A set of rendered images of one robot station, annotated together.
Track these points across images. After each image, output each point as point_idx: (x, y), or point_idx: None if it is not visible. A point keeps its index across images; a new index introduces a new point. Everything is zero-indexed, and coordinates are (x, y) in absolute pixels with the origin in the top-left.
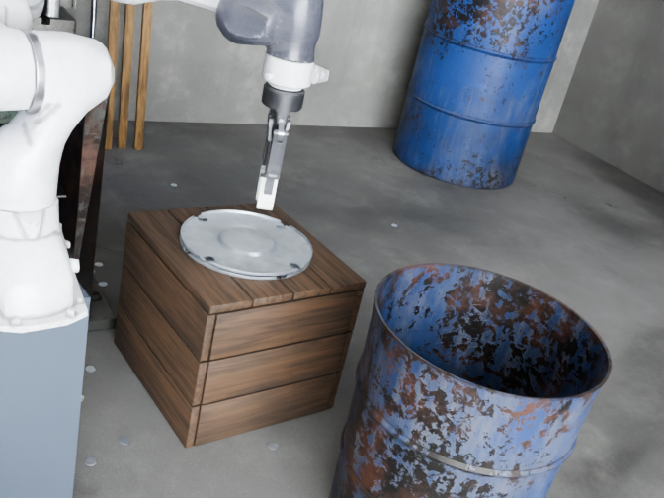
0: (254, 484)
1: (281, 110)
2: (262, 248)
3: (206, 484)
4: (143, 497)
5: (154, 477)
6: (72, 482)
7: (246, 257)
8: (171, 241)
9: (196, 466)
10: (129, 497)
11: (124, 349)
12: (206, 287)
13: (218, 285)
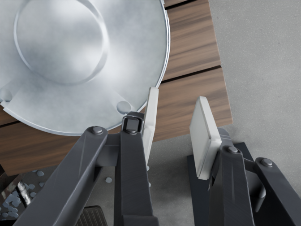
0: (253, 19)
1: None
2: (86, 22)
3: (244, 58)
4: (246, 101)
5: (229, 92)
6: (250, 153)
7: (113, 53)
8: (74, 141)
9: (224, 62)
10: (243, 109)
11: None
12: (187, 120)
13: (182, 104)
